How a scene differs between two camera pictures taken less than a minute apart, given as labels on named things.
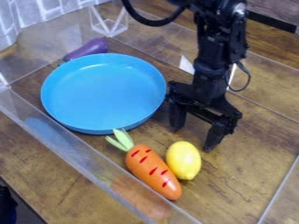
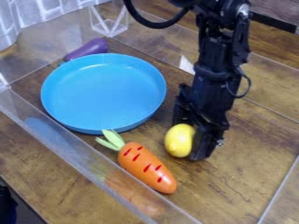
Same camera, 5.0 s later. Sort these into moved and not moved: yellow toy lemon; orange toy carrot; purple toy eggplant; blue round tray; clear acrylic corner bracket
Moved: orange toy carrot; yellow toy lemon
Not moved: clear acrylic corner bracket; purple toy eggplant; blue round tray
